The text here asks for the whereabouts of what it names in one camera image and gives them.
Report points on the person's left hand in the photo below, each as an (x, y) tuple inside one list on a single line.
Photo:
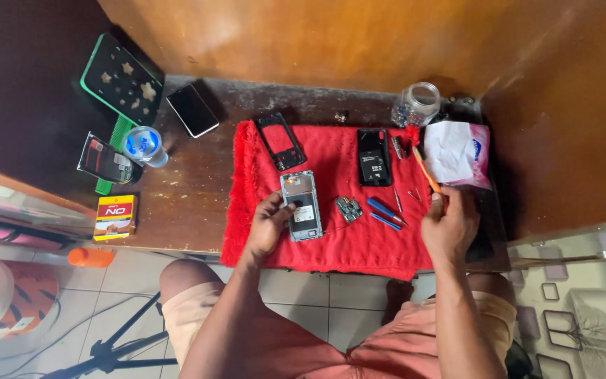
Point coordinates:
[(263, 229)]

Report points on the person's right hand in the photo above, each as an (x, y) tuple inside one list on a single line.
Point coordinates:
[(450, 226)]

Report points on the person's left fingers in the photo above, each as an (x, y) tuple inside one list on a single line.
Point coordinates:
[(277, 205)]

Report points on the person's right fingers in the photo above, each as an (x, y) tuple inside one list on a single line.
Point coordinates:
[(438, 202)]

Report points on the silver disassembled phone body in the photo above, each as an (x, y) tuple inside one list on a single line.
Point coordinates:
[(303, 213)]

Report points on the orange toothbrush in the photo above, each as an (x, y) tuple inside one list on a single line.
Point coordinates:
[(425, 168)]

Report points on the small metal tweezers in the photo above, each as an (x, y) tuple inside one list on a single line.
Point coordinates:
[(416, 196)]

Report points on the thin silver pick tool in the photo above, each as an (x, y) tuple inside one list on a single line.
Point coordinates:
[(397, 200)]

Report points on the pink white tissue pack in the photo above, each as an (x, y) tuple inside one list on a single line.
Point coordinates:
[(458, 152)]

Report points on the thick blue screwdriver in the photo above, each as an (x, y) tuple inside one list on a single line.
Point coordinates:
[(382, 208)]

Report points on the thin blue screwdriver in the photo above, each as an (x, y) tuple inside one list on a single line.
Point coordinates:
[(384, 221)]

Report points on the red fringed cloth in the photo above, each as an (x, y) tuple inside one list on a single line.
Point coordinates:
[(334, 242)]

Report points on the silver metal clip tool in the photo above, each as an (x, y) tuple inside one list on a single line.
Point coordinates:
[(397, 147)]

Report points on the green phone circuit board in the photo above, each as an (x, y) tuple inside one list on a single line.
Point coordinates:
[(349, 209)]

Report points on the black phone back cover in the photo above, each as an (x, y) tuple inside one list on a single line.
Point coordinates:
[(374, 158)]

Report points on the clear glass jar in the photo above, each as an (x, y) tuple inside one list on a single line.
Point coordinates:
[(418, 105)]

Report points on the person's right leg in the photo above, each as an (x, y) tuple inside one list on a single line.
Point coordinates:
[(492, 287)]

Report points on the person's leg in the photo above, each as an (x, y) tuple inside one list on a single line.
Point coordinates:
[(492, 287), (187, 276)]

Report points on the person's foot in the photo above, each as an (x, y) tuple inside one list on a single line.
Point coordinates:
[(397, 300)]

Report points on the small metal part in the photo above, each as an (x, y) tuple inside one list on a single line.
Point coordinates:
[(340, 116)]

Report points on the person's left leg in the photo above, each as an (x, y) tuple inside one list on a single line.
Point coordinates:
[(187, 276)]

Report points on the black smartphone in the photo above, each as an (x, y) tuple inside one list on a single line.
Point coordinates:
[(192, 110)]

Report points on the sealed plastic water cup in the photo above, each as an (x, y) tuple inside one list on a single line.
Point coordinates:
[(145, 146)]

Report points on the salmon shorts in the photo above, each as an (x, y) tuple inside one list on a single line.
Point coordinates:
[(387, 352)]

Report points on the yellow red cigarette box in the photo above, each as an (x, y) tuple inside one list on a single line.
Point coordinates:
[(115, 217)]

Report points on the green comb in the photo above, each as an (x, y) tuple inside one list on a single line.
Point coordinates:
[(118, 134)]

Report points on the patterned floor mat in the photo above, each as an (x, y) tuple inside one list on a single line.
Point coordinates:
[(579, 310)]

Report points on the black phone battery package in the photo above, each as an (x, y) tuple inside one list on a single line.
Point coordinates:
[(104, 159)]

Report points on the orange plastic bottle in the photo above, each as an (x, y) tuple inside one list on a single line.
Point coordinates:
[(91, 257)]

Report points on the green black tray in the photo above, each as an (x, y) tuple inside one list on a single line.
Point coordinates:
[(122, 79)]

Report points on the black tripod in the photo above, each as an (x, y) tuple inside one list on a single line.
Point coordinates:
[(113, 350)]

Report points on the orange striped plush bag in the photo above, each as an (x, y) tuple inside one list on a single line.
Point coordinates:
[(8, 300)]

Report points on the black phone middle frame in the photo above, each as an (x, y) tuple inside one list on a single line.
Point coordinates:
[(291, 156)]

